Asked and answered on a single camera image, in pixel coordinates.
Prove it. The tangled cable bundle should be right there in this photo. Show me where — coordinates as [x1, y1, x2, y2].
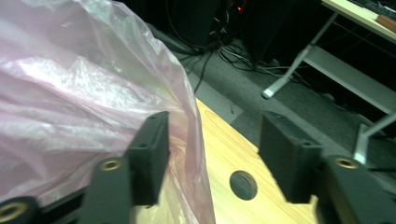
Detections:
[164, 0, 300, 94]

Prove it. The pink plastic bag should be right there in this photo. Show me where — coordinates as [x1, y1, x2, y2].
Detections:
[0, 0, 217, 224]

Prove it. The small brown block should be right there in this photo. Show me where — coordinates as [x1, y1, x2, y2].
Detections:
[375, 13, 396, 34]

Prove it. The black equipment box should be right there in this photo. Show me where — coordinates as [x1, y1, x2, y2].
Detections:
[124, 0, 223, 49]
[242, 0, 316, 63]

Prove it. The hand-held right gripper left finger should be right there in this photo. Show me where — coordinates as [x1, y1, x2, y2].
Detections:
[124, 111, 171, 208]

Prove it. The white metal desk frame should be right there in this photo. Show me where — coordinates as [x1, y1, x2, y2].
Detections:
[261, 0, 396, 166]

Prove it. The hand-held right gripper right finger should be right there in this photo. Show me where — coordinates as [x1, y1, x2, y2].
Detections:
[259, 111, 325, 204]

